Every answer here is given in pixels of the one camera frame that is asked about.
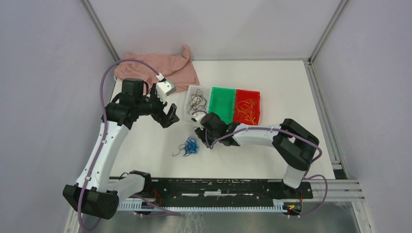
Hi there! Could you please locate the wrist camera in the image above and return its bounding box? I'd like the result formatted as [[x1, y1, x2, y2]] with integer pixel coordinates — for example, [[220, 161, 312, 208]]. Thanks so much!
[[155, 80, 176, 104], [190, 110, 208, 122]]

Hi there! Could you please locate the green plastic bin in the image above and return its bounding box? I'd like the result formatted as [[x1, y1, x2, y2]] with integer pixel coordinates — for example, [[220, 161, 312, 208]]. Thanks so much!
[[208, 87, 236, 124]]

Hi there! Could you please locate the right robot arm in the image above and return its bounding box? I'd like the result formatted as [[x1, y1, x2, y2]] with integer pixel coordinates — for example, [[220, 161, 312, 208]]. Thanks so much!
[[191, 110, 322, 198]]

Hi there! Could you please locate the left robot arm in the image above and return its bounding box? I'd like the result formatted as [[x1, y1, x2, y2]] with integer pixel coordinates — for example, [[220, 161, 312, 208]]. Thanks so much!
[[63, 79, 179, 219]]

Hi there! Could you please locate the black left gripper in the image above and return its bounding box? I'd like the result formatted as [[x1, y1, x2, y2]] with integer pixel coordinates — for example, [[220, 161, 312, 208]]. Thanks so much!
[[136, 83, 179, 128]]

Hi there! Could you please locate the thin black cable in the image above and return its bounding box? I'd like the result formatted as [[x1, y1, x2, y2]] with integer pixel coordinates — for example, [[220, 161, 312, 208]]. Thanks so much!
[[188, 93, 202, 115], [189, 89, 207, 112]]

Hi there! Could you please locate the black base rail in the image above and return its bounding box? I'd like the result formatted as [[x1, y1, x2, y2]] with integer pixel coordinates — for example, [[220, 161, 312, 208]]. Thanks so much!
[[138, 178, 313, 208]]

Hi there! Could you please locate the red plastic bin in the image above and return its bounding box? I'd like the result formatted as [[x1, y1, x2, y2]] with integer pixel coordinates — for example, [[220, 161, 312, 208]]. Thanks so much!
[[233, 89, 260, 125]]

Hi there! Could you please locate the thin orange cable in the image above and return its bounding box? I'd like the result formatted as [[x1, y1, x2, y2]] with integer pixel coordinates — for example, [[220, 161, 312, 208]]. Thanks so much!
[[235, 98, 258, 124]]

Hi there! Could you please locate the pink cloth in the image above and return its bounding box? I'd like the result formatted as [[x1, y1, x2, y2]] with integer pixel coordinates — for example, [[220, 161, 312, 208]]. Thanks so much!
[[114, 44, 200, 93]]

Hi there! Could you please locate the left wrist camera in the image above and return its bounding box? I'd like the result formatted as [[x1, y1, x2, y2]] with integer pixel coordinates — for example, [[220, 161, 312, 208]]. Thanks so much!
[[155, 80, 176, 104]]

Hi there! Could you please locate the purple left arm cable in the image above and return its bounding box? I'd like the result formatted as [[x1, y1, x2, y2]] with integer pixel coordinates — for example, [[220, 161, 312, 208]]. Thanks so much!
[[77, 58, 162, 232]]

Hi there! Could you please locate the thin yellow cable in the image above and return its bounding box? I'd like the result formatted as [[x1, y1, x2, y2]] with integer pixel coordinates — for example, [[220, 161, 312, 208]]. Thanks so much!
[[237, 98, 259, 124]]

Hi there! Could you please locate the clear plastic bin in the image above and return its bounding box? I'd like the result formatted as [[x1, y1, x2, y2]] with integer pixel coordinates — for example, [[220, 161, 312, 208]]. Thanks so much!
[[183, 85, 212, 121]]

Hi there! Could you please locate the blue cable tangle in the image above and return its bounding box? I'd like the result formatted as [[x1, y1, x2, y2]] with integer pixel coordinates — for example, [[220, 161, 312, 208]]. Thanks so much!
[[171, 136, 200, 158]]

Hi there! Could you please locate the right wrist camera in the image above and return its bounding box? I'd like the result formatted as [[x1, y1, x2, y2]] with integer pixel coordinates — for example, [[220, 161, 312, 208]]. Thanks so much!
[[190, 110, 208, 122]]

